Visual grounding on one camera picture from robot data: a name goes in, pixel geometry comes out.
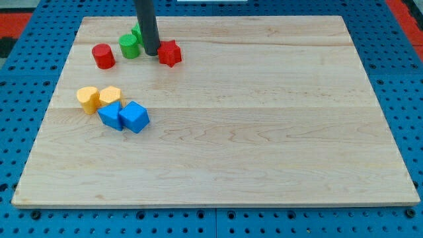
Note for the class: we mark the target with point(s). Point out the green star block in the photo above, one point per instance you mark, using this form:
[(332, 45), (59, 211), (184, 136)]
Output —
[(136, 31)]

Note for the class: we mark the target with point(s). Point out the blue cube block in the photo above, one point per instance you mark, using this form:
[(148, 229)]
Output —
[(134, 117)]

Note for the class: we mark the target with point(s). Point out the yellow heart block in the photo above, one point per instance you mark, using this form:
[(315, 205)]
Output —
[(88, 98)]

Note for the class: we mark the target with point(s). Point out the red star block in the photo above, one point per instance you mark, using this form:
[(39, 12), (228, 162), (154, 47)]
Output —
[(169, 53)]

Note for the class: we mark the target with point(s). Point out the red cylinder block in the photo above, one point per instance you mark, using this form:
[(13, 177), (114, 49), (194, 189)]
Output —
[(103, 56)]

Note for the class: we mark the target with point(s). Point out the blue triangle block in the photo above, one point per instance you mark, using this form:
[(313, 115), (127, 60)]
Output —
[(109, 115)]

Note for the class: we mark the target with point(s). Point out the yellow hexagon block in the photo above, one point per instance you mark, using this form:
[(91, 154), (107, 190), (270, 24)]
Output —
[(110, 95)]

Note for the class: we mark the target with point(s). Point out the light wooden board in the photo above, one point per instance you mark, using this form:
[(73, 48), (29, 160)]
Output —
[(261, 112)]

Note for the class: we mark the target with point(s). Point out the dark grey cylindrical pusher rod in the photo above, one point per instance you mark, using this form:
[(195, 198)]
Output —
[(147, 21)]

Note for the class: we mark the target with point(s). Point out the green cylinder block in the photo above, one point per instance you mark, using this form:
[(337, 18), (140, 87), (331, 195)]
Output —
[(129, 46)]

